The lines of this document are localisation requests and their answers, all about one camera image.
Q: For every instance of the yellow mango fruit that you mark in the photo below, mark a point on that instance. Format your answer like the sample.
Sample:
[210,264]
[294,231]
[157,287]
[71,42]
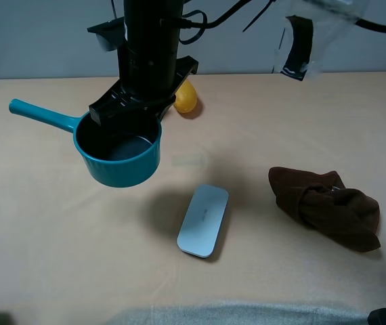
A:
[186,98]

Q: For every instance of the teal saucepan with handle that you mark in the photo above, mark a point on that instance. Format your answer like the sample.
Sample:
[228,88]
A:
[124,156]

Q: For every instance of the white rectangular case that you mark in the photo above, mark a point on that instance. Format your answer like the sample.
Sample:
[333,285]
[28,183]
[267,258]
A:
[200,227]

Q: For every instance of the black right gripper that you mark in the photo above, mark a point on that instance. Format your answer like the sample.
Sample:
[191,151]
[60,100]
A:
[146,40]

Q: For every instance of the brown crumpled cloth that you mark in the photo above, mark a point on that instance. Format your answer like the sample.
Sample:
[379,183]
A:
[323,203]

